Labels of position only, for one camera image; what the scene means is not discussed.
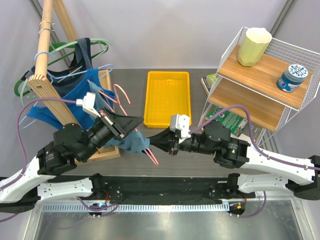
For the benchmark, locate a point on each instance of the green box on shelf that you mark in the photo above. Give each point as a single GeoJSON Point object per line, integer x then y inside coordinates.
{"type": "Point", "coordinates": [208, 81]}

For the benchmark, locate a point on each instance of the light blue tank top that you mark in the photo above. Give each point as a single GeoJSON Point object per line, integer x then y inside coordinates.
{"type": "Point", "coordinates": [134, 142]}

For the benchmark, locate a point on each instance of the blue lidded jar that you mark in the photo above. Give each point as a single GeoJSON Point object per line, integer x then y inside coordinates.
{"type": "Point", "coordinates": [292, 78]}

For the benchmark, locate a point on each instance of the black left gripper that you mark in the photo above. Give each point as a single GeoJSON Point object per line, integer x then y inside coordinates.
{"type": "Point", "coordinates": [123, 124]}

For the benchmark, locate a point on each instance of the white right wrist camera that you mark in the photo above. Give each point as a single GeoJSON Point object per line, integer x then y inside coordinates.
{"type": "Point", "coordinates": [181, 123]}

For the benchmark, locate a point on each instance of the pale green mug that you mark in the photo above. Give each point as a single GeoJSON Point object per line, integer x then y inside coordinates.
{"type": "Point", "coordinates": [253, 46]}

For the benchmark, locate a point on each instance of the light blue wire hanger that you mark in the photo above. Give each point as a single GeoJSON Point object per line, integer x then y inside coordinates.
{"type": "Point", "coordinates": [56, 77]}

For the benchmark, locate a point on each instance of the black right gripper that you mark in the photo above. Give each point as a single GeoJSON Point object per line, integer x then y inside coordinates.
{"type": "Point", "coordinates": [166, 140]}

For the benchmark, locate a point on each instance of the white wire wooden shelf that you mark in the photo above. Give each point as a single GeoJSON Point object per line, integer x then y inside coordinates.
{"type": "Point", "coordinates": [255, 87]}

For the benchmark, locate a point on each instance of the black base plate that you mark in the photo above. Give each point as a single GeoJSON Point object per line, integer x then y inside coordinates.
{"type": "Point", "coordinates": [147, 190]}

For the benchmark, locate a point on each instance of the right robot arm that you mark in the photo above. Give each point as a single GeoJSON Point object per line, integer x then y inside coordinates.
{"type": "Point", "coordinates": [296, 175]}

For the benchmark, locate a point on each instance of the mint green hanger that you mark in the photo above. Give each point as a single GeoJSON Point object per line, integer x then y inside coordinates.
{"type": "Point", "coordinates": [82, 52]}

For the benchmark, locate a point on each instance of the dark navy tank top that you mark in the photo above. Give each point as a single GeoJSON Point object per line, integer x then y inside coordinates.
{"type": "Point", "coordinates": [64, 87]}

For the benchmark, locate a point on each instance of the slotted metal rail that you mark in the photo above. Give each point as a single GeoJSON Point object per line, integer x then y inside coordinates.
{"type": "Point", "coordinates": [77, 207]}

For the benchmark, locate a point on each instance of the wooden clothes rack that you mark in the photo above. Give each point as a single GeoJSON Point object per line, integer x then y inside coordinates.
{"type": "Point", "coordinates": [38, 81]}

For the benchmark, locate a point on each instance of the yellow plastic tray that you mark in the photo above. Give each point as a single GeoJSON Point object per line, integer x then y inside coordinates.
{"type": "Point", "coordinates": [167, 93]}

